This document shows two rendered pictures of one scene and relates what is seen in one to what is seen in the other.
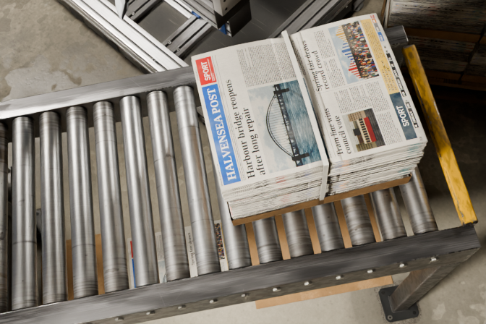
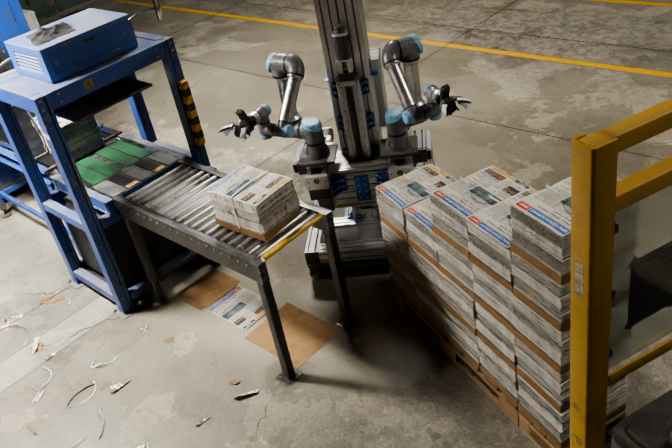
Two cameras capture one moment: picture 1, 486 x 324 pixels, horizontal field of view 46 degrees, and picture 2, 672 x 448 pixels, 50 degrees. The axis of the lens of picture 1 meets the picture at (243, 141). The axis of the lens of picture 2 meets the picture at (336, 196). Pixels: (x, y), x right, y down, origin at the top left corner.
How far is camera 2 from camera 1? 3.27 m
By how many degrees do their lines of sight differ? 44
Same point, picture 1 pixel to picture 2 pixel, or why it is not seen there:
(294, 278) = (211, 243)
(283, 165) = (223, 193)
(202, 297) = (189, 233)
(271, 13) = (377, 234)
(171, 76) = not seen: hidden behind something
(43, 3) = not seen: hidden behind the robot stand
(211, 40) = (342, 229)
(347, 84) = (260, 187)
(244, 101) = (237, 178)
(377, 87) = (264, 191)
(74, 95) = not seen: hidden behind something
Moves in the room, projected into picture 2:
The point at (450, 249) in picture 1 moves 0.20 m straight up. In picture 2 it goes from (251, 261) to (241, 228)
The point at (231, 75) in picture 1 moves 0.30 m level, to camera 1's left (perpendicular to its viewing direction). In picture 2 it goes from (243, 172) to (208, 160)
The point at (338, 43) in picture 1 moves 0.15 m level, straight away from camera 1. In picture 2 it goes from (273, 179) to (299, 168)
